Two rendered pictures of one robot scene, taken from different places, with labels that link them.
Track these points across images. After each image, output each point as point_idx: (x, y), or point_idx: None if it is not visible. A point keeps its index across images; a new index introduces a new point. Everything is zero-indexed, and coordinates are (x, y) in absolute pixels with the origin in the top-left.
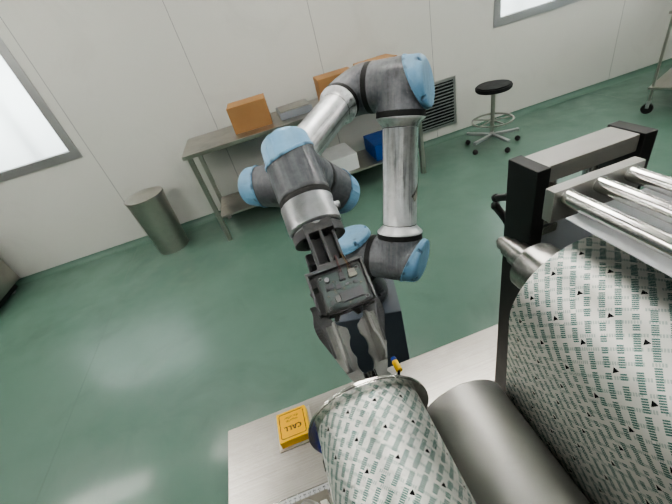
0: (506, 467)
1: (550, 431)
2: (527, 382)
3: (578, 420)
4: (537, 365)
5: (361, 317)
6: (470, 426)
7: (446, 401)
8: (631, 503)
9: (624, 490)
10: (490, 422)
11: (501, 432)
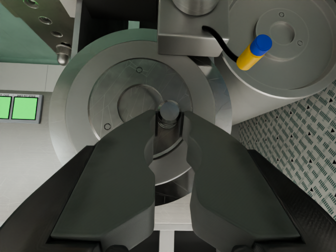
0: (234, 118)
1: (291, 110)
2: (317, 138)
3: (280, 165)
4: (311, 182)
5: (231, 235)
6: (243, 108)
7: (252, 95)
8: (258, 143)
9: (261, 147)
10: (260, 112)
11: (258, 114)
